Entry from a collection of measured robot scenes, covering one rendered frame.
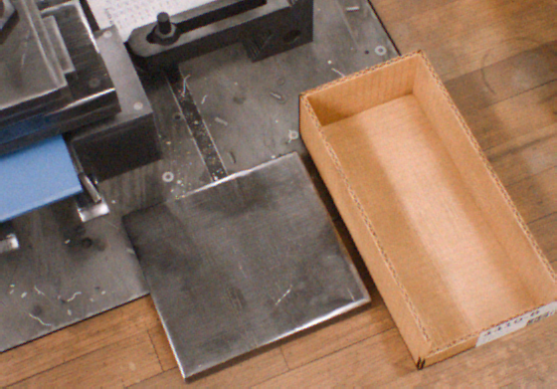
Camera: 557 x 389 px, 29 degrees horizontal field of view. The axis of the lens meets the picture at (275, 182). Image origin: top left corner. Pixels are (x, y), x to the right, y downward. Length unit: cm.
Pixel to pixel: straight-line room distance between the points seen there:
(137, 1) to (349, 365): 40
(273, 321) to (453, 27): 36
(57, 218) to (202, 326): 18
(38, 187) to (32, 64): 11
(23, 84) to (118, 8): 22
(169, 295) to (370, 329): 17
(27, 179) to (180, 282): 15
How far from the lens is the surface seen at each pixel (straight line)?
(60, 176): 89
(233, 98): 102
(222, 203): 94
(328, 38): 105
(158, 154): 98
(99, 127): 92
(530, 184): 99
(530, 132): 102
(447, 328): 92
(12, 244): 88
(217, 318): 90
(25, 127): 88
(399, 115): 100
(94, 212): 88
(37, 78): 84
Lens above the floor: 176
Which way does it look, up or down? 62 degrees down
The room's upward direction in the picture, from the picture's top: 3 degrees counter-clockwise
